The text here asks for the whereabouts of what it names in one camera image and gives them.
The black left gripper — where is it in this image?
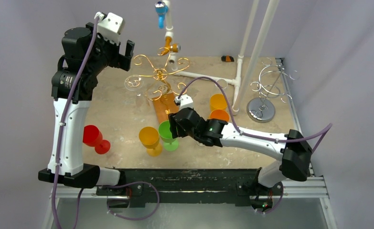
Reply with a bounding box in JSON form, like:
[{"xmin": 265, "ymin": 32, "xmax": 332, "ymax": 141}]
[{"xmin": 87, "ymin": 23, "xmax": 132, "ymax": 75}]

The clear wine glass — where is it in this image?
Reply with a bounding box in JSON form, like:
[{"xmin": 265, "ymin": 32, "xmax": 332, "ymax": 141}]
[
  {"xmin": 216, "ymin": 79, "xmax": 228, "ymax": 90},
  {"xmin": 124, "ymin": 74, "xmax": 144, "ymax": 91}
]

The green plastic goblet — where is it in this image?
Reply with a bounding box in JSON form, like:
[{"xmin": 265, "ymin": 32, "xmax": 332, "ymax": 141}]
[{"xmin": 158, "ymin": 120, "xmax": 179, "ymax": 151}]

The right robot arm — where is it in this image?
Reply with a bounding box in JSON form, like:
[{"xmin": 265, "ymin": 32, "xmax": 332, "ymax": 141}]
[{"xmin": 168, "ymin": 108, "xmax": 312, "ymax": 194}]

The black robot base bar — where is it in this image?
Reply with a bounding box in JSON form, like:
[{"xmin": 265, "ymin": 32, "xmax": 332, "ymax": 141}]
[{"xmin": 96, "ymin": 169, "xmax": 283, "ymax": 210}]

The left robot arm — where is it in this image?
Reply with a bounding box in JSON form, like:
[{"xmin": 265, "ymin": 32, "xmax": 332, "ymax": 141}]
[{"xmin": 38, "ymin": 23, "xmax": 135, "ymax": 195}]

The chrome spiral glass rack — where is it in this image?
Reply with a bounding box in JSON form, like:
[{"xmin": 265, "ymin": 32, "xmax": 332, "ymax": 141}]
[{"xmin": 246, "ymin": 58, "xmax": 298, "ymax": 123}]

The orange plastic goblet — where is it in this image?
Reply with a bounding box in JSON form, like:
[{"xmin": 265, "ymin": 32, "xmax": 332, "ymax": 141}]
[{"xmin": 209, "ymin": 109, "xmax": 230, "ymax": 122}]

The yellow plastic goblet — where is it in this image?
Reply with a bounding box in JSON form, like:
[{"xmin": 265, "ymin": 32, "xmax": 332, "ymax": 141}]
[{"xmin": 209, "ymin": 94, "xmax": 227, "ymax": 112}]

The yellow-orange plastic goblet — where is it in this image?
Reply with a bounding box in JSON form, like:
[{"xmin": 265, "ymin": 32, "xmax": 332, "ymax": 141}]
[{"xmin": 139, "ymin": 126, "xmax": 162, "ymax": 157}]

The yellow faucet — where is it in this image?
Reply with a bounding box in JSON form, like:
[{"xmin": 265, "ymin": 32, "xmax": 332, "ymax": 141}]
[{"xmin": 158, "ymin": 36, "xmax": 181, "ymax": 56}]

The blue faucet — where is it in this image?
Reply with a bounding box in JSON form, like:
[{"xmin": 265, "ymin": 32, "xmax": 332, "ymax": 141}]
[{"xmin": 155, "ymin": 1, "xmax": 168, "ymax": 29}]

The red plastic goblet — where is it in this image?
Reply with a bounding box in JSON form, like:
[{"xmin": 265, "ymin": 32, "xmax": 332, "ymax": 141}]
[{"xmin": 83, "ymin": 125, "xmax": 111, "ymax": 155}]

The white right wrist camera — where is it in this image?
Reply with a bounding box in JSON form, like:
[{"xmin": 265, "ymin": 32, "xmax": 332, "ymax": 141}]
[{"xmin": 174, "ymin": 94, "xmax": 194, "ymax": 110}]

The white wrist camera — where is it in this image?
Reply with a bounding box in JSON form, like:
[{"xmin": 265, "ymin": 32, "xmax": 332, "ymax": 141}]
[
  {"xmin": 94, "ymin": 12, "xmax": 125, "ymax": 46},
  {"xmin": 174, "ymin": 94, "xmax": 194, "ymax": 110}
]

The gold wire wine glass rack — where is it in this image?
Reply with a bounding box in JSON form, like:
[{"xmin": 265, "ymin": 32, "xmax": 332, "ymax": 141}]
[{"xmin": 133, "ymin": 54, "xmax": 191, "ymax": 124}]

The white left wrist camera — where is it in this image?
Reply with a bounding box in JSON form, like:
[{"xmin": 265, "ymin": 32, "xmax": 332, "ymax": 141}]
[{"xmin": 94, "ymin": 12, "xmax": 125, "ymax": 46}]

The white PVC pipe frame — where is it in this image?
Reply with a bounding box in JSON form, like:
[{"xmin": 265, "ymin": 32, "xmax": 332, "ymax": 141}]
[{"xmin": 176, "ymin": 0, "xmax": 260, "ymax": 116}]

